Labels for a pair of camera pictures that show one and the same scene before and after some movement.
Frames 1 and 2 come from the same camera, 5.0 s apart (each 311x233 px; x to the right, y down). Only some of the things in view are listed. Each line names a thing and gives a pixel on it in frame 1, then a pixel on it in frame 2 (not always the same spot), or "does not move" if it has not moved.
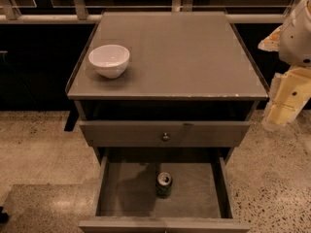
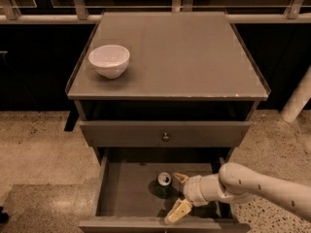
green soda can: x=163 y=188 does not move
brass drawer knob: x=165 y=138 does not move
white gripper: x=296 y=44 to x=191 y=190
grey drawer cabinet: x=182 y=107 does not move
